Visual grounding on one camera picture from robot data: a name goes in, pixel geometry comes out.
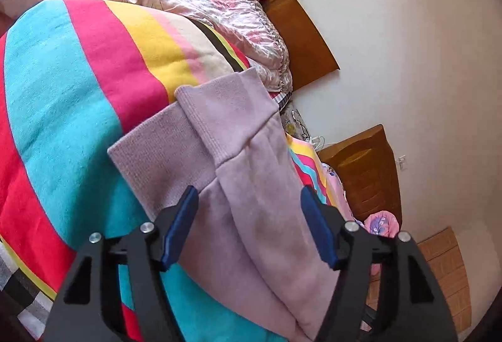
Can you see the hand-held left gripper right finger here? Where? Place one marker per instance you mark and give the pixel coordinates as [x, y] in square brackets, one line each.
[317, 226]

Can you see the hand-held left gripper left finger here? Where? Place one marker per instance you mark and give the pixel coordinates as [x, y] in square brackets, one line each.
[181, 226]

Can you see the mauve fleece pants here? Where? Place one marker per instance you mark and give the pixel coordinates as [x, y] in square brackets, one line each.
[243, 177]

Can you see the pink bed sheet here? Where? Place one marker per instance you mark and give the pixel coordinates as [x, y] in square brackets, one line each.
[333, 189]

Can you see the folded pink floral quilt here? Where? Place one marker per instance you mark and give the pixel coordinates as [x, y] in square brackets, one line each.
[380, 222]

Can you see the narrow wooden headboard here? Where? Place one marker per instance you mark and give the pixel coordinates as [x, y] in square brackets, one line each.
[364, 173]

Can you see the colourful striped blanket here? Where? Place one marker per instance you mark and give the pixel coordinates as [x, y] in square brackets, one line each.
[70, 122]

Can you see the plaid bed sheet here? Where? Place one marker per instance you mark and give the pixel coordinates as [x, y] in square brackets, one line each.
[21, 295]

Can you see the wide wooden headboard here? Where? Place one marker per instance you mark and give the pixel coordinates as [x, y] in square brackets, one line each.
[306, 36]

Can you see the white wall socket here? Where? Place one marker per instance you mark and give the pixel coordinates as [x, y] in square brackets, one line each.
[402, 161]

